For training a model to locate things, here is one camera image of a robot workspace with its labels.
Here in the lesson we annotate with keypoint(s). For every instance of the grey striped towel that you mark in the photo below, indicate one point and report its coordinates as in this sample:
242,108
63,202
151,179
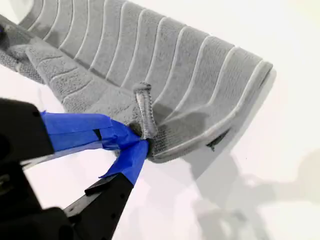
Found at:
175,62

